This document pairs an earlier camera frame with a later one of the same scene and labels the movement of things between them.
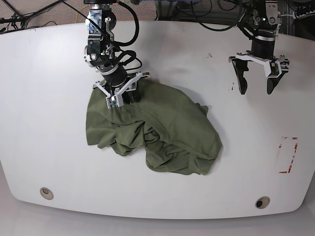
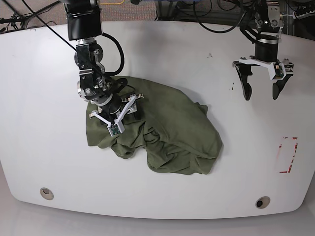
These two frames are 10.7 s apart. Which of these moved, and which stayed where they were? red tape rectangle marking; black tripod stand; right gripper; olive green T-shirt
Moved: right gripper
Stayed: olive green T-shirt; black tripod stand; red tape rectangle marking
